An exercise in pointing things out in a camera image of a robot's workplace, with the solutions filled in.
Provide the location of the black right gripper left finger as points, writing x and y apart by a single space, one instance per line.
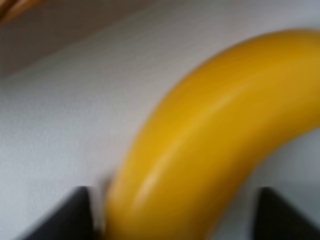
73 220

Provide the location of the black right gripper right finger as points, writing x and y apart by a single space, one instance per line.
276 219

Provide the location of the yellow banana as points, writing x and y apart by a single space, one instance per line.
210 132

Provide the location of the brown wicker basket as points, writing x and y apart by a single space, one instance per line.
10 9

